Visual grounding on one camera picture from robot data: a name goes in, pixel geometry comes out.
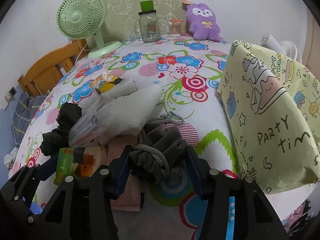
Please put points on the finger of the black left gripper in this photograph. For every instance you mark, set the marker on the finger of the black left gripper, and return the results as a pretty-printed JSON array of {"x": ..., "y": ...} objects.
[{"x": 81, "y": 209}]

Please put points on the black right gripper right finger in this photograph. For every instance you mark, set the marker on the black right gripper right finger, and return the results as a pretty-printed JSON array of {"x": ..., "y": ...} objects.
[{"x": 236, "y": 208}]

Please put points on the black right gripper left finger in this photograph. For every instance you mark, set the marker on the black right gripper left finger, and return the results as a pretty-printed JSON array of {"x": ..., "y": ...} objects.
[{"x": 18, "y": 192}]

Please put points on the black plastic bag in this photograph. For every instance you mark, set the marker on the black plastic bag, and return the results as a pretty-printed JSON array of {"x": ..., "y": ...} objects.
[{"x": 53, "y": 141}]

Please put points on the clear plastic zip bag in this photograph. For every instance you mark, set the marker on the clear plastic zip bag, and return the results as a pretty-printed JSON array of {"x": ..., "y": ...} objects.
[{"x": 99, "y": 122}]

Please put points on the dark grey drawstring pouch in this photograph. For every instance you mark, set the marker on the dark grey drawstring pouch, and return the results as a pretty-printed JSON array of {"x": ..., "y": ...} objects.
[{"x": 160, "y": 149}]

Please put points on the white cloth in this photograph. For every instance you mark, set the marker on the white cloth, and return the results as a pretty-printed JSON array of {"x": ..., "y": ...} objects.
[{"x": 135, "y": 109}]

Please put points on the yellow cartoon storage box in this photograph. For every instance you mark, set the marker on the yellow cartoon storage box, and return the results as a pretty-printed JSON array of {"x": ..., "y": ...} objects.
[{"x": 272, "y": 106}]

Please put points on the blue plaid bedding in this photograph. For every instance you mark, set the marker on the blue plaid bedding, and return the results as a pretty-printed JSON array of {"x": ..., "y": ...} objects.
[{"x": 26, "y": 109}]

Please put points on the wooden chair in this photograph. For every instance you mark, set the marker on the wooden chair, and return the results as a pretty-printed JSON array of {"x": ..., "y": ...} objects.
[{"x": 45, "y": 73}]

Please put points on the white standing fan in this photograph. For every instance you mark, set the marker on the white standing fan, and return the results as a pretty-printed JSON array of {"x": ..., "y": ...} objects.
[{"x": 287, "y": 48}]

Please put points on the green desk fan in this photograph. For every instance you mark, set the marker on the green desk fan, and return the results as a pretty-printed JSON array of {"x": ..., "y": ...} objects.
[{"x": 80, "y": 19}]

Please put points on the glass mason jar green straw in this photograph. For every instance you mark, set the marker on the glass mason jar green straw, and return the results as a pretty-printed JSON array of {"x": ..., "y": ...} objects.
[{"x": 146, "y": 27}]

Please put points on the cotton swab jar orange lid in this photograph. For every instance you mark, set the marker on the cotton swab jar orange lid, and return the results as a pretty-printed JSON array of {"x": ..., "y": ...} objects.
[{"x": 175, "y": 28}]

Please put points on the purple plush bunny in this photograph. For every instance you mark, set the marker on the purple plush bunny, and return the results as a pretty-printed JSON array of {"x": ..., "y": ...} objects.
[{"x": 202, "y": 22}]

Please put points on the wall power socket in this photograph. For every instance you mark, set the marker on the wall power socket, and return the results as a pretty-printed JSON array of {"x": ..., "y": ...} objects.
[{"x": 10, "y": 94}]

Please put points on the green cartoon wall panel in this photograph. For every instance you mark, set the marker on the green cartoon wall panel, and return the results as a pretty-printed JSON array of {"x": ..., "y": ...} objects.
[{"x": 120, "y": 21}]

